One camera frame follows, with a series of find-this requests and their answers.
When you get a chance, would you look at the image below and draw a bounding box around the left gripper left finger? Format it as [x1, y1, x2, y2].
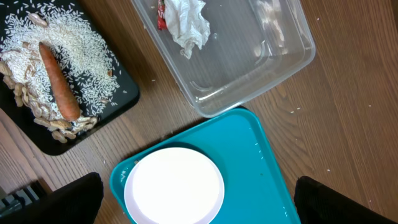
[1, 172, 104, 224]

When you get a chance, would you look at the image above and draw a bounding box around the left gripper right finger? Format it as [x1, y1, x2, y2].
[294, 176, 397, 224]

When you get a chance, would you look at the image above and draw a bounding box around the large pink round plate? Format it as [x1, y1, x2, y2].
[124, 147, 225, 223]

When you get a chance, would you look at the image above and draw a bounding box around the orange carrot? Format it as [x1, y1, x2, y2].
[39, 42, 80, 121]

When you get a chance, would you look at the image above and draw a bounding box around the white rice pile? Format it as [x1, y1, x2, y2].
[1, 5, 121, 118]

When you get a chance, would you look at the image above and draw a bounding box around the red snack wrapper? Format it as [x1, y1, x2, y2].
[157, 0, 167, 30]

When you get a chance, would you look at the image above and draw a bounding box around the white paper napkin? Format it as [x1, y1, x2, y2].
[164, 0, 211, 59]

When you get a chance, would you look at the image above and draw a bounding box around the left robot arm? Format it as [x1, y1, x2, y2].
[1, 172, 394, 224]

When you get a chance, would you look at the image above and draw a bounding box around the black rectangular waste tray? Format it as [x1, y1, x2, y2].
[1, 0, 140, 156]

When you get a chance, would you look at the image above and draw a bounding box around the clear plastic waste bin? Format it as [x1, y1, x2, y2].
[132, 0, 315, 118]

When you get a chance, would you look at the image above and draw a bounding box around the teal plastic serving tray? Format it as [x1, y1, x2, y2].
[109, 108, 300, 224]

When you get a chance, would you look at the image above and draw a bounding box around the peanut shells pile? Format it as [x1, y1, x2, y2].
[1, 61, 98, 144]

